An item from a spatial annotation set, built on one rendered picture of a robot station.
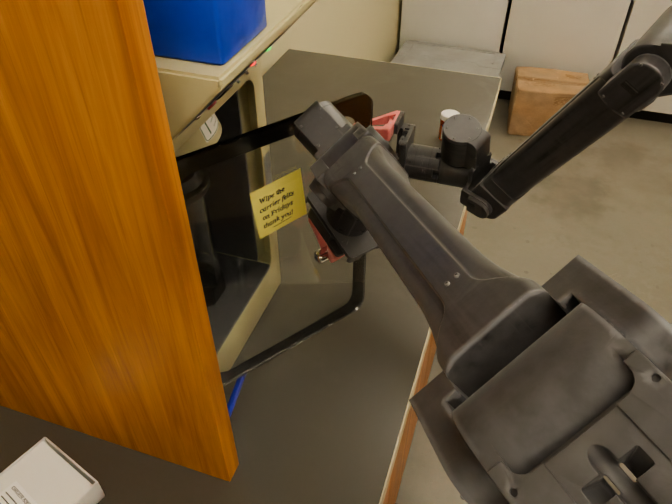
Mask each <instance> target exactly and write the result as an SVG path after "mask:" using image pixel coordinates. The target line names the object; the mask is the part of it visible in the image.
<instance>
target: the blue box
mask: <svg viewBox="0 0 672 504"><path fill-rule="evenodd" d="M143 3H144V7H145V12H146V17H147V22H148V27H149V31H150V36H151V41H152V46H153V51H154V56H161V57H167V58H174V59H181V60H188V61H194V62H201V63H208V64H214V65H224V64H225V63H226V62H227V61H229V60H230V59H231V58H232V57H233V56H234V55H235V54H237V53H238V52H239V51H240V50H241V49H242V48H243V47H244V46H246V45H247V44H248V43H249V42H250V41H251V40H252V39H253V38H255V37H256V36H257V35H258V34H259V33H260V32H261V31H262V30H264V29H265V28H266V26H267V20H266V6H265V0H143Z"/></svg>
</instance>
